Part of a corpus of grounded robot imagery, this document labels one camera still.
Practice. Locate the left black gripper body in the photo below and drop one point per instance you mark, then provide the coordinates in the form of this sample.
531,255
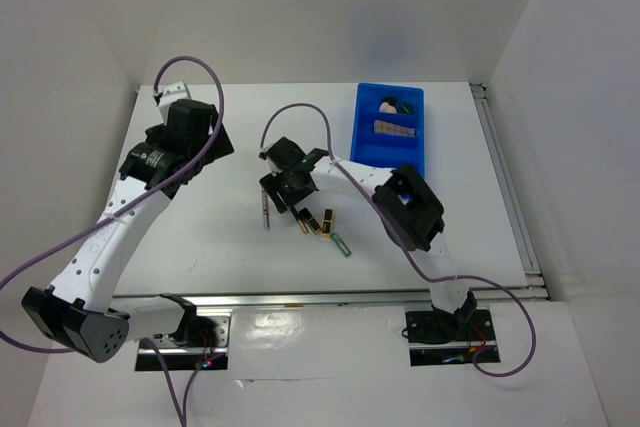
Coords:
154,133

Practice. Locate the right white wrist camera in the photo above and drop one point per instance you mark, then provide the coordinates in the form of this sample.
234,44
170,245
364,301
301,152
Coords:
272,161

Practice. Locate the black gold lipstick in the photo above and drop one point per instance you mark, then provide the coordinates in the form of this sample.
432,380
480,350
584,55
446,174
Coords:
327,223
310,221

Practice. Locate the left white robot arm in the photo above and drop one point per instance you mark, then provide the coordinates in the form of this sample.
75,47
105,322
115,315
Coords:
77,309

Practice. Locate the aluminium rail right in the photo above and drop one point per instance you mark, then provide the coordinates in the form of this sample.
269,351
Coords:
515,214

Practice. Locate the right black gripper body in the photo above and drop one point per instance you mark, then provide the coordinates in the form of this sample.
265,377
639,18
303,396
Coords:
285,184

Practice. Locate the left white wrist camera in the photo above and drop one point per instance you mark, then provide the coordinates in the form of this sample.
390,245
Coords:
168,94

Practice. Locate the black gold lipstick right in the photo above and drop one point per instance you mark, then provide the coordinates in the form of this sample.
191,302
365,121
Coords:
327,223

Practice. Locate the aluminium rail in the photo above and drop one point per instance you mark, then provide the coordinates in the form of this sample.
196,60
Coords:
515,214
214,304

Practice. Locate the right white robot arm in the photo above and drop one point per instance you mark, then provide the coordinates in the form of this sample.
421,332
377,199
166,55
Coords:
411,214

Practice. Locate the black gold lipstick left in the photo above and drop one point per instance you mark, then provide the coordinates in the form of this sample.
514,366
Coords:
310,221

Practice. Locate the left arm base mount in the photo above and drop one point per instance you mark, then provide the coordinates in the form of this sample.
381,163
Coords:
206,349

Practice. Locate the aluminium rail front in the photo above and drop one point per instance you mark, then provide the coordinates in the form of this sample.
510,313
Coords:
214,304

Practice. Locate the clear eyeshadow palette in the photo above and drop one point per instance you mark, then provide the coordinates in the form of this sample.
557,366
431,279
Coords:
391,129

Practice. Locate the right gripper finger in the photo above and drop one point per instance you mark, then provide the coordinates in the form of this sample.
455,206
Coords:
269,184
291,199

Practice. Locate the dark blue gold pencil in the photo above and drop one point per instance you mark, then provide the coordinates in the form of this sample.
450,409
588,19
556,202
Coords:
300,222

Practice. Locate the beige makeup sponge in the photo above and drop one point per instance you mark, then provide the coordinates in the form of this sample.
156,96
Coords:
386,107

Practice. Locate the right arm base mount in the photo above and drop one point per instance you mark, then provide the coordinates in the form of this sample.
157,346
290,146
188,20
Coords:
430,345

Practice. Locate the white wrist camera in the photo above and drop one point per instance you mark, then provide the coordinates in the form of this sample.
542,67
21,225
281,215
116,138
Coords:
168,94
272,161

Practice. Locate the red silver lip gloss tube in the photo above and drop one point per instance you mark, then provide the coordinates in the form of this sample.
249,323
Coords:
265,209

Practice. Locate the blue plastic organizer bin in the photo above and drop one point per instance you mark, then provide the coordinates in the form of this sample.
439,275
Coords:
380,150

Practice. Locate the green clear tube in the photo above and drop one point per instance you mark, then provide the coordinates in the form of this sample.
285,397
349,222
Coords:
342,246

